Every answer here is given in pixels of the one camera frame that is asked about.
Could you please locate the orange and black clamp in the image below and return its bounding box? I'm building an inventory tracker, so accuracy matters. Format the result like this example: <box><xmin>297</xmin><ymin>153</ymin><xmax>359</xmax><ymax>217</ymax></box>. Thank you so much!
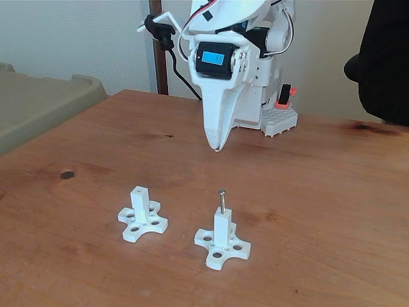
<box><xmin>274</xmin><ymin>83</ymin><xmax>298</xmax><ymax>110</ymax></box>

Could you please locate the brown wooden strip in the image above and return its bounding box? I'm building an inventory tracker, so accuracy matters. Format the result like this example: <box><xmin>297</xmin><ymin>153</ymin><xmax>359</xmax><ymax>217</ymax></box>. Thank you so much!
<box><xmin>148</xmin><ymin>0</ymin><xmax>169</xmax><ymax>96</ymax></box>

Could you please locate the black chair armrest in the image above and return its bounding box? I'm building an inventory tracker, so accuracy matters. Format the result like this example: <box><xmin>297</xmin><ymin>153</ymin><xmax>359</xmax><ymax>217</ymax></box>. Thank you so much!
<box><xmin>343</xmin><ymin>53</ymin><xmax>364</xmax><ymax>84</ymax></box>

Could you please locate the person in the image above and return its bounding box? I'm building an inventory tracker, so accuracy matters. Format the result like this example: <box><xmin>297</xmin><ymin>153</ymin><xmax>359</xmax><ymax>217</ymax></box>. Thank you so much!
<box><xmin>358</xmin><ymin>0</ymin><xmax>409</xmax><ymax>126</ymax></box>

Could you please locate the olive plastic bin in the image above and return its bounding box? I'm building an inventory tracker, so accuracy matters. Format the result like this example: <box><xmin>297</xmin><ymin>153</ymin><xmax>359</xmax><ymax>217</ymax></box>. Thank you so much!
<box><xmin>0</xmin><ymin>62</ymin><xmax>109</xmax><ymax>157</ymax></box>

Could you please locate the white studded base plate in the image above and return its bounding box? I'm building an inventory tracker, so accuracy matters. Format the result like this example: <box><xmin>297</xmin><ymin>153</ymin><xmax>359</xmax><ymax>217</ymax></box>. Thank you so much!
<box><xmin>259</xmin><ymin>102</ymin><xmax>299</xmax><ymax>139</ymax></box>

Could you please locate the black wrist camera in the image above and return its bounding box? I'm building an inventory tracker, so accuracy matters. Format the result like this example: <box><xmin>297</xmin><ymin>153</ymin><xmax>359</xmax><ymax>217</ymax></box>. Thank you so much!
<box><xmin>158</xmin><ymin>27</ymin><xmax>176</xmax><ymax>51</ymax></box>

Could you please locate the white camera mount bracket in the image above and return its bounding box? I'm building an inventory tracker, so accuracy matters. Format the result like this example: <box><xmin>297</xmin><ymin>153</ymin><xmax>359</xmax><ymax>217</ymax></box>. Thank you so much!
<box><xmin>137</xmin><ymin>12</ymin><xmax>183</xmax><ymax>35</ymax></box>

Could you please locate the black camera cable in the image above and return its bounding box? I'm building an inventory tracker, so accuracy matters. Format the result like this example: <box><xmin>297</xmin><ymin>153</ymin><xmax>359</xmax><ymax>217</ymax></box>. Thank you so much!
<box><xmin>143</xmin><ymin>13</ymin><xmax>204</xmax><ymax>101</ymax></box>

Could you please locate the red white arm servo wire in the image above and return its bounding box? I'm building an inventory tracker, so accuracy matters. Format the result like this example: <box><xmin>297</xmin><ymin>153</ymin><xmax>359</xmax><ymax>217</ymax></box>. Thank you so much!
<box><xmin>265</xmin><ymin>6</ymin><xmax>295</xmax><ymax>58</ymax></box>

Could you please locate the white cross-base post stand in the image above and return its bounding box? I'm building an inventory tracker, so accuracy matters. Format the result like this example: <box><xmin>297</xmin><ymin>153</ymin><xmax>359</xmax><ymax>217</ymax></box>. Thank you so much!
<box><xmin>194</xmin><ymin>209</ymin><xmax>252</xmax><ymax>272</ymax></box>
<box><xmin>116</xmin><ymin>186</ymin><xmax>169</xmax><ymax>243</ymax></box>

